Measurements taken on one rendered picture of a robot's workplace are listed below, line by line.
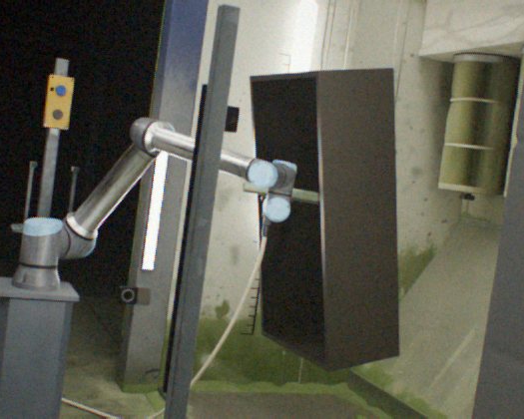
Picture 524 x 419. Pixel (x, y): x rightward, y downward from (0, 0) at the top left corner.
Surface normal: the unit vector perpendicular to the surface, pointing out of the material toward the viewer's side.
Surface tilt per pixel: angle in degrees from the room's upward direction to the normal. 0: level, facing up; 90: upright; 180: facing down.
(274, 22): 90
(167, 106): 90
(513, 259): 90
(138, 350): 90
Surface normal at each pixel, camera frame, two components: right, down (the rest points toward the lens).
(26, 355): 0.36, 0.10
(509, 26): -0.92, -0.11
